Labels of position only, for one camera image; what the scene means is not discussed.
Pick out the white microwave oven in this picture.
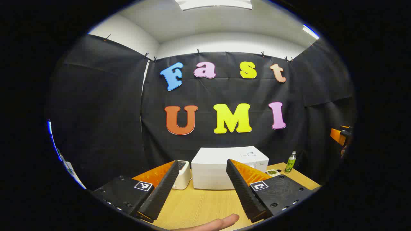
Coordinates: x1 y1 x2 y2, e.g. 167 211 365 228
191 146 269 190

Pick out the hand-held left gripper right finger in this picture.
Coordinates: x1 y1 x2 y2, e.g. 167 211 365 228
226 158 314 223

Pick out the green drink bottle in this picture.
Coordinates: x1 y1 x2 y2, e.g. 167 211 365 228
284 151 297 174

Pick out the black backdrop cloth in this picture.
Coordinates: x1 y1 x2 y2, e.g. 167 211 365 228
48 34 357 190

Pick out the small ceiling light panel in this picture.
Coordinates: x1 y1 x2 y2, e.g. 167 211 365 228
302 25 320 39

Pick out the white toaster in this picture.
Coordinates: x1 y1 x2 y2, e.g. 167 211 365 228
172 160 192 190

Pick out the large ceiling light panel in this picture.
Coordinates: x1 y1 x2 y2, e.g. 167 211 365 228
175 0 253 11

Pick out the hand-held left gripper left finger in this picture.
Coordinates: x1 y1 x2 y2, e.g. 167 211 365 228
91 160 179 222

